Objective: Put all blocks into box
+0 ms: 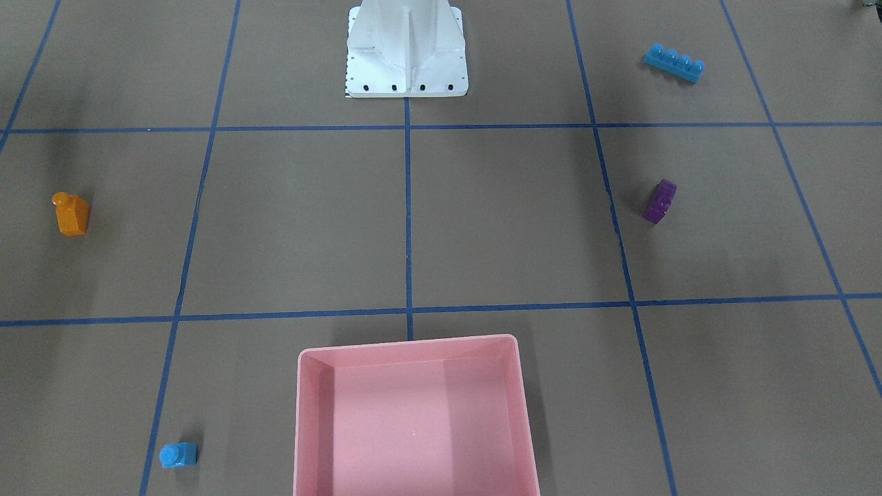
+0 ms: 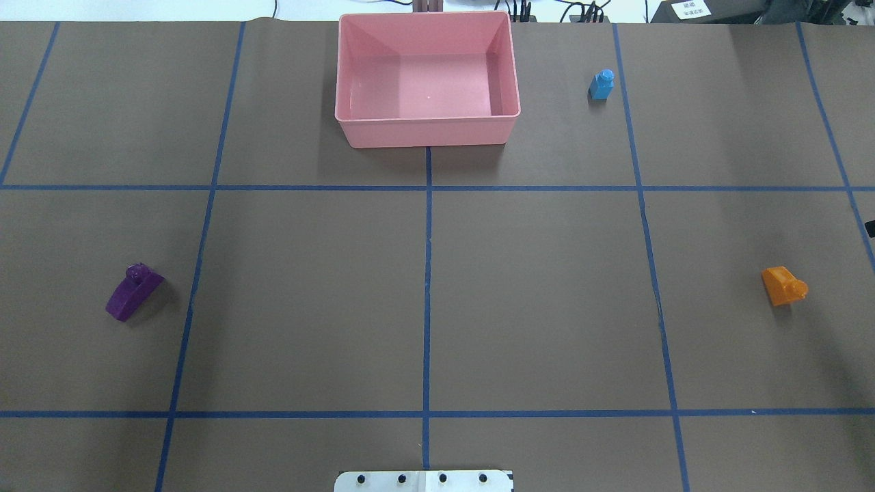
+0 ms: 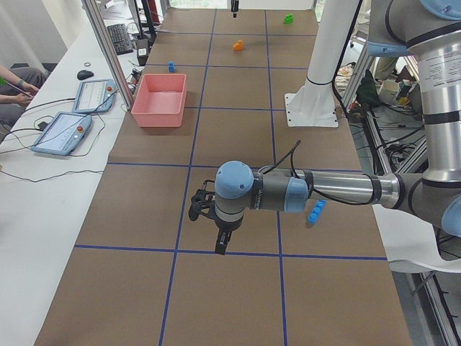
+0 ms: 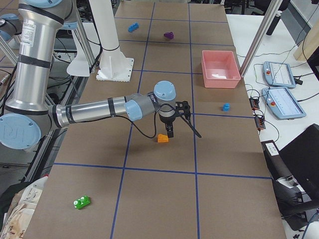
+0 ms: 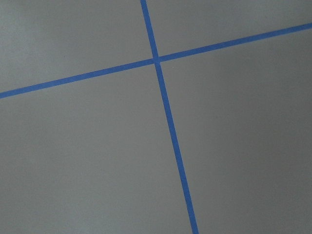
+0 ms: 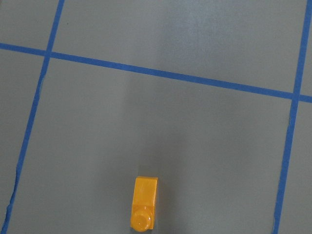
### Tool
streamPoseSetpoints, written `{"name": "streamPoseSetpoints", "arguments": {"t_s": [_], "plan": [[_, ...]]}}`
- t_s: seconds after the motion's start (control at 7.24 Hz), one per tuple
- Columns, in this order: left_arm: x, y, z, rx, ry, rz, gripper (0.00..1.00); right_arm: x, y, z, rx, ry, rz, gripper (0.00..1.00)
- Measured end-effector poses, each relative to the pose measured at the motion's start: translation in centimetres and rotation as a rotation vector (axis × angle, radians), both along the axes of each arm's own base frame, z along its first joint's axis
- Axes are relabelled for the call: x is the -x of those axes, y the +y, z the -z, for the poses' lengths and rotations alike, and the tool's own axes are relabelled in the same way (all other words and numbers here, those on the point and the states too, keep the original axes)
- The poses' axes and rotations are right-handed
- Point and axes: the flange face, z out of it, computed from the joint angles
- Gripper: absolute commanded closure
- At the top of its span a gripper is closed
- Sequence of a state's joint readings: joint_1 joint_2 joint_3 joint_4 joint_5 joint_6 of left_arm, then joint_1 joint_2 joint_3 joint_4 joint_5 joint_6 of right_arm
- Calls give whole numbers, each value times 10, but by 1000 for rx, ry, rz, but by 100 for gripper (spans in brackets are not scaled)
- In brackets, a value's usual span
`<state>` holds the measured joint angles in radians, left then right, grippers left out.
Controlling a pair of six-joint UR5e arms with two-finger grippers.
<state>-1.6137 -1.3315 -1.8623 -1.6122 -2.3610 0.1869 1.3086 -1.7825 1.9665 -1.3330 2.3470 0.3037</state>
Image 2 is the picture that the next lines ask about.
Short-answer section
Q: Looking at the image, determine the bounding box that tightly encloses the small blue block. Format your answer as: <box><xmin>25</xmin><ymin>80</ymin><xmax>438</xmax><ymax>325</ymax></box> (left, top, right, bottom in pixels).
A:
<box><xmin>588</xmin><ymin>69</ymin><xmax>615</xmax><ymax>102</ymax></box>

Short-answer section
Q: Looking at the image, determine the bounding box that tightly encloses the purple sloped block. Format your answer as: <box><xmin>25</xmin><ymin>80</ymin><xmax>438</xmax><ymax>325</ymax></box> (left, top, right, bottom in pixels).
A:
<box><xmin>105</xmin><ymin>262</ymin><xmax>165</xmax><ymax>322</ymax></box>

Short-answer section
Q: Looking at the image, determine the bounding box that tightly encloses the orange sloped block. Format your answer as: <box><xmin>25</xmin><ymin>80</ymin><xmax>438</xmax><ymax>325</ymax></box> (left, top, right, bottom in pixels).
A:
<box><xmin>762</xmin><ymin>266</ymin><xmax>809</xmax><ymax>306</ymax></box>

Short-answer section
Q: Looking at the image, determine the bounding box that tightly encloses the pink plastic box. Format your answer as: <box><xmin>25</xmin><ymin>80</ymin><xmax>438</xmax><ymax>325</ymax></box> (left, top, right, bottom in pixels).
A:
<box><xmin>334</xmin><ymin>10</ymin><xmax>521</xmax><ymax>149</ymax></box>

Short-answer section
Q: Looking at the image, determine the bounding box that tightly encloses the brown paper table mat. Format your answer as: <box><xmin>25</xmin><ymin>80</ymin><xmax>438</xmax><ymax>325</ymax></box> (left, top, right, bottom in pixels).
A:
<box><xmin>2</xmin><ymin>18</ymin><xmax>873</xmax><ymax>491</ymax></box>

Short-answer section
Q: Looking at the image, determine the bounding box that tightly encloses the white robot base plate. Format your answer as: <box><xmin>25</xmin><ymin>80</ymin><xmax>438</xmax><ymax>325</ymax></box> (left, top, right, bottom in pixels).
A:
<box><xmin>334</xmin><ymin>469</ymin><xmax>515</xmax><ymax>491</ymax></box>

